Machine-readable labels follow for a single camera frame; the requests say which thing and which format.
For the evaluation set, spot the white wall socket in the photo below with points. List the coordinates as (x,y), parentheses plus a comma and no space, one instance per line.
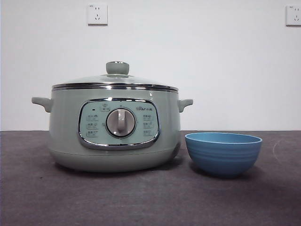
(294,15)
(97,14)

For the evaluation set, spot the pale green electric steamer pot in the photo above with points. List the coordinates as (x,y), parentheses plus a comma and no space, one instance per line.
(65,122)

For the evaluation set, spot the blue ribbed bowl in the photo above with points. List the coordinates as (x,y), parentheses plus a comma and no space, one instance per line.
(223,155)

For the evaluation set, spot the glass lid with green knob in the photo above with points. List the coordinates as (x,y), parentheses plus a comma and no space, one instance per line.
(117,68)

